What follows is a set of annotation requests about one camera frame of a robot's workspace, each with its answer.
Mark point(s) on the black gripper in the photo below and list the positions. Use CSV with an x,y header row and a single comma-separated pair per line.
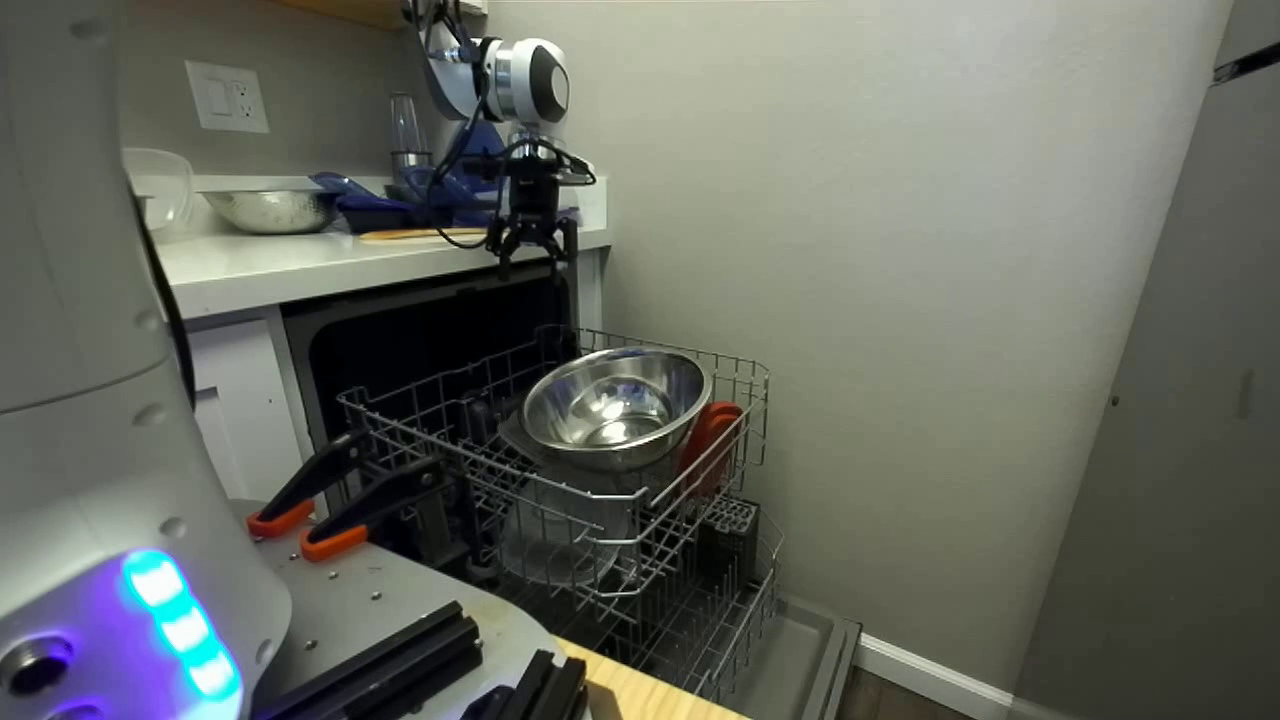
x,y
528,202

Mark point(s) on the large silver bowl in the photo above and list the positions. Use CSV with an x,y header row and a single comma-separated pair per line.
x,y
619,409

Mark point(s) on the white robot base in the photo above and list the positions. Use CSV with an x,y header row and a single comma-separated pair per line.
x,y
124,581

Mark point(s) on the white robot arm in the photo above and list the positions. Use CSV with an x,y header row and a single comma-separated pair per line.
x,y
521,86

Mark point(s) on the white dishwasher rack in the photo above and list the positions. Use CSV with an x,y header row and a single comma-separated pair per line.
x,y
538,513

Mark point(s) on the lower dishwasher rack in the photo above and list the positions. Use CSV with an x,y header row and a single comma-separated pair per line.
x,y
697,626

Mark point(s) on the dishwasher door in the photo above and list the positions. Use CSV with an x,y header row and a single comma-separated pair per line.
x,y
799,661

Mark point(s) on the blue plastic container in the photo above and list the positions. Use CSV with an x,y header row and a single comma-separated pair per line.
x,y
466,176

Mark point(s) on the dark blue tray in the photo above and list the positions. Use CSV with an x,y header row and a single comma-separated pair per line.
x,y
366,209

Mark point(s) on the silver mesh colander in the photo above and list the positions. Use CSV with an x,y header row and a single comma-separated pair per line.
x,y
269,209

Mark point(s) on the clear plastic container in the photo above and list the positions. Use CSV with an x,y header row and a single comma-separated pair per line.
x,y
165,191

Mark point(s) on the white wall outlet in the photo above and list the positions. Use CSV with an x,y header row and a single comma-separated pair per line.
x,y
225,97

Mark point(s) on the orange handled clamp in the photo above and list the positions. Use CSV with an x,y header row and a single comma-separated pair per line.
x,y
296,492
353,526

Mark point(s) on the black aluminium rail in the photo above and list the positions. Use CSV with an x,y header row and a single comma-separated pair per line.
x,y
390,677

